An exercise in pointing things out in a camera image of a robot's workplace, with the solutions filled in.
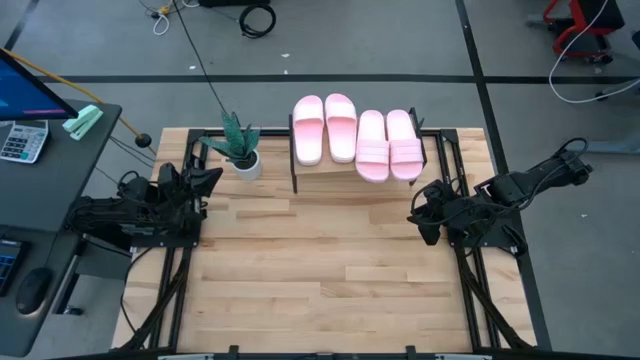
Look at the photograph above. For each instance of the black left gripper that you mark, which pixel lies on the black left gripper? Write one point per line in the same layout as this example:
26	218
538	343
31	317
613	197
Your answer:
175	182

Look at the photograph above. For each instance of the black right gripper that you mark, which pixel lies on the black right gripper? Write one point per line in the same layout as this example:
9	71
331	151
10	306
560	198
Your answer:
439	200

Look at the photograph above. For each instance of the pink rubber slide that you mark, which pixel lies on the pink rubber slide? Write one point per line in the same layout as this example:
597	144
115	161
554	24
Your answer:
307	130
341	127
405	145
372	147

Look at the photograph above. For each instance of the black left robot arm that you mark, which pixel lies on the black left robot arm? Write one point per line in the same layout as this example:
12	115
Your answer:
110	215

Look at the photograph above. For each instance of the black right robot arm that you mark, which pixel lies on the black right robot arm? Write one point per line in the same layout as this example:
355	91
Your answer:
525	185

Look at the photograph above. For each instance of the wooden shelf with black legs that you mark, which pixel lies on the wooden shelf with black legs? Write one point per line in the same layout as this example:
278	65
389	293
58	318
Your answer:
320	170

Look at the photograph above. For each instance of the snake plant in white pot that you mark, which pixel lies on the snake plant in white pot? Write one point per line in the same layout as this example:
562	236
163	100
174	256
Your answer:
245	167

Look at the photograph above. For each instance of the mint green stapler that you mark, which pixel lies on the mint green stapler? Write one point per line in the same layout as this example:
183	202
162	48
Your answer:
82	121

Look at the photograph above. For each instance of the black office desk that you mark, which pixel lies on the black office desk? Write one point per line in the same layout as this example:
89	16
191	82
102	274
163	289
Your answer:
60	185

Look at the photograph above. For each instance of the white desk calculator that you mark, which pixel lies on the white desk calculator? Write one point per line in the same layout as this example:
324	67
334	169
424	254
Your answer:
22	142

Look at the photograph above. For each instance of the computer monitor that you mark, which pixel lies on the computer monitor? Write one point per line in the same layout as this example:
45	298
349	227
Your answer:
25	95

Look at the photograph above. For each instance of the black computer mouse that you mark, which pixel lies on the black computer mouse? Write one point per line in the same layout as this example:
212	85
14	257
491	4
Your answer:
32	290

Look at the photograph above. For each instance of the black keyboard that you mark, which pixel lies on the black keyboard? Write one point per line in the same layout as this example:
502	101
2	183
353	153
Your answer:
9	262

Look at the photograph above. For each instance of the red and black cart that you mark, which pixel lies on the red and black cart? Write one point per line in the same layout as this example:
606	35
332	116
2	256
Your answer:
580	25

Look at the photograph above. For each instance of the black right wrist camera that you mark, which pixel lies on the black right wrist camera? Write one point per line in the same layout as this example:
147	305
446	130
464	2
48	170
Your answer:
431	236

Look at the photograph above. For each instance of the black aluminium rig frame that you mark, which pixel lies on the black aluminium rig frame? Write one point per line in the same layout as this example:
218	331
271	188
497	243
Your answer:
270	132

